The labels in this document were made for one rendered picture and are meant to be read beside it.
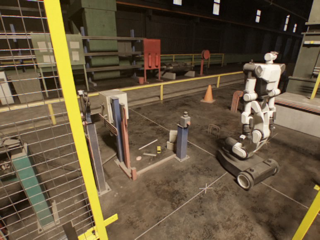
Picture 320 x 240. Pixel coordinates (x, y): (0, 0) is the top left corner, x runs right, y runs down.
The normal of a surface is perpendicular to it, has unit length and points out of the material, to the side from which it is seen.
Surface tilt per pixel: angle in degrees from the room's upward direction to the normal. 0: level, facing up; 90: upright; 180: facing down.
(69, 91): 90
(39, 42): 90
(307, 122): 90
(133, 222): 0
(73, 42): 90
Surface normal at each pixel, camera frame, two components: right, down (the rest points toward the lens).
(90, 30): 0.61, 0.32
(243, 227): 0.00, -0.92
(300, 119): -0.79, 0.24
